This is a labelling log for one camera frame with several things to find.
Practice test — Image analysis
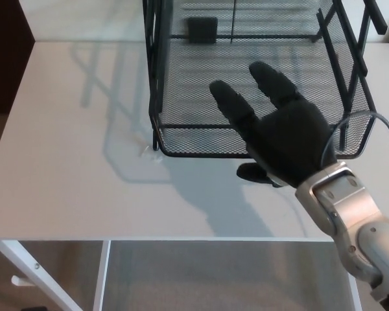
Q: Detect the black metal file tray frame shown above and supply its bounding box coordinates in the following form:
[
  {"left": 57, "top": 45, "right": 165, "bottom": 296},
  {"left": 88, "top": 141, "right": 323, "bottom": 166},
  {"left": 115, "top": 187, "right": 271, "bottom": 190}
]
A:
[{"left": 141, "top": 0, "right": 388, "bottom": 154}]

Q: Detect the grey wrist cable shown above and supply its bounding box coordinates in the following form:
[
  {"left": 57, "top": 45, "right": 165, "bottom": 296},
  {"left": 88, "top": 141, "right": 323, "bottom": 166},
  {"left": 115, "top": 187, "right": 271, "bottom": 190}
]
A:
[{"left": 322, "top": 112, "right": 389, "bottom": 205}]

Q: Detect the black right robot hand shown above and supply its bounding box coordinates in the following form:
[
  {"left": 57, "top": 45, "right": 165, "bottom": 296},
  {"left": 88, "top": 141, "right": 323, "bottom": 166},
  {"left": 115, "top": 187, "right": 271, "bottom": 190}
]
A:
[{"left": 209, "top": 61, "right": 340, "bottom": 189}]

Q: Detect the white table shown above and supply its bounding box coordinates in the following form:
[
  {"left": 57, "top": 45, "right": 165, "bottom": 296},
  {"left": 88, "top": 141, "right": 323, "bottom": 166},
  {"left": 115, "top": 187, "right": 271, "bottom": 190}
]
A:
[{"left": 0, "top": 40, "right": 389, "bottom": 311}]

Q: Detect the dark brown cabinet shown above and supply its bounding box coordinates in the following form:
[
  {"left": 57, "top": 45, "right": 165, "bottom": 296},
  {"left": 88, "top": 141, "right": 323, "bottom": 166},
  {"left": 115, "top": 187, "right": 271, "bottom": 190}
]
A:
[{"left": 0, "top": 0, "right": 37, "bottom": 116}]

